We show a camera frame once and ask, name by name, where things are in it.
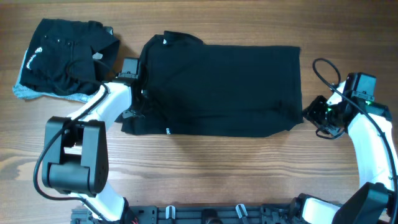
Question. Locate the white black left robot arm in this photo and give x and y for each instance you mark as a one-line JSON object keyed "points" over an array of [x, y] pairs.
{"points": [[74, 163]]}

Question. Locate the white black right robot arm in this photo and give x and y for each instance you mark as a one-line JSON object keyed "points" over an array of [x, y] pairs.
{"points": [[368, 124]]}

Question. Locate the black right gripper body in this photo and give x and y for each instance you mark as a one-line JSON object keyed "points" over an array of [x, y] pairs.
{"points": [[325, 116]]}

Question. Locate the folded light blue jeans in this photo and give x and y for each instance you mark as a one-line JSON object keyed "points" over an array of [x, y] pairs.
{"points": [[24, 93]]}

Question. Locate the folded black polo shirt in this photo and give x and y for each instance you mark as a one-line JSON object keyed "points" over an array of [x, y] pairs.
{"points": [[68, 57]]}

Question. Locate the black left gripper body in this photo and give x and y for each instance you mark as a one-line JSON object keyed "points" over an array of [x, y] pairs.
{"points": [[138, 109]]}

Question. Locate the black t-shirt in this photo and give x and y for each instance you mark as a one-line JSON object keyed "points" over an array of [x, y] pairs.
{"points": [[193, 88]]}

